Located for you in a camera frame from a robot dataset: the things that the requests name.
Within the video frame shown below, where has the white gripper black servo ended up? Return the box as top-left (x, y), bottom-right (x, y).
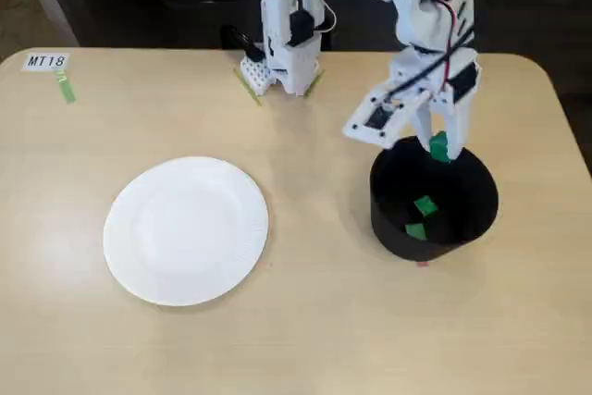
top-left (387, 44), bottom-right (483, 161)

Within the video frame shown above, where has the green cube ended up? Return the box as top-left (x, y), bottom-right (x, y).
top-left (404, 222), bottom-right (429, 241)
top-left (413, 195), bottom-right (438, 216)
top-left (428, 130), bottom-right (452, 164)

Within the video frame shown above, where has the black round pot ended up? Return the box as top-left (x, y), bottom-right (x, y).
top-left (368, 135), bottom-right (500, 264)

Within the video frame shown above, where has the thin green tape strip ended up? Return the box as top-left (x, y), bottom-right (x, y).
top-left (232, 68), bottom-right (263, 107)
top-left (303, 68), bottom-right (326, 98)

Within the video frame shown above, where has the black table clamp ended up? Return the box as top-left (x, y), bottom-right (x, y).
top-left (219, 24), bottom-right (265, 62)

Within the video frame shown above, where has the white paper plate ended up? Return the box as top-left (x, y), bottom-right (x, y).
top-left (102, 155), bottom-right (270, 307)

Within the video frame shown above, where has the white MT18 label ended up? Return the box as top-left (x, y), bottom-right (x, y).
top-left (21, 52), bottom-right (69, 72)

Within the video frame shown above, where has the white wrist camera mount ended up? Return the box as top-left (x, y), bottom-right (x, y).
top-left (341, 79), bottom-right (432, 151)

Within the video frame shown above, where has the red black servo wire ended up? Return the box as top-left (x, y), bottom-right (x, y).
top-left (429, 0), bottom-right (490, 93)

